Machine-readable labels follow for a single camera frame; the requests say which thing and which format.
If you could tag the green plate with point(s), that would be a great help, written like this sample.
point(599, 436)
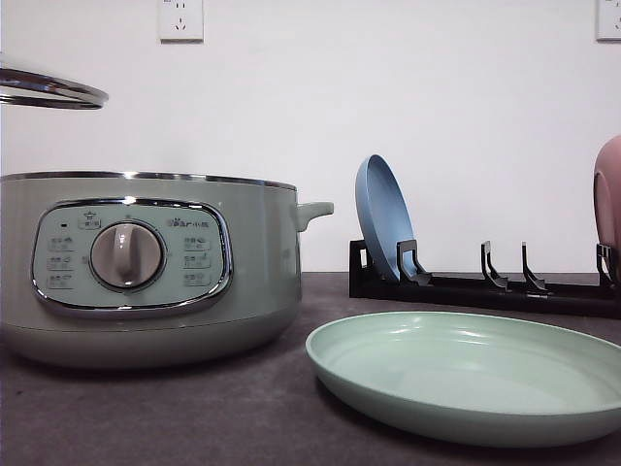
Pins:
point(436, 412)

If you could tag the glass lid with green knob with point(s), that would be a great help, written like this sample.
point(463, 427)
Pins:
point(48, 89)

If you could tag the pale green electric steamer pot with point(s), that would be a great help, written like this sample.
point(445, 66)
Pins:
point(262, 272)

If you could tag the blue plate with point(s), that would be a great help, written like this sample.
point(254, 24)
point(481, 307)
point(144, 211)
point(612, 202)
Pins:
point(383, 218)

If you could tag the black plate rack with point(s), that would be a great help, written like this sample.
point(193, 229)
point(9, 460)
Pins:
point(383, 290)

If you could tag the pink plate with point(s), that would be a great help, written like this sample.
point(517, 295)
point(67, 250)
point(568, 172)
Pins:
point(609, 194)

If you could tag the white wall socket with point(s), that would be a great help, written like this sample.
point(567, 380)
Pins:
point(182, 22)
point(610, 19)

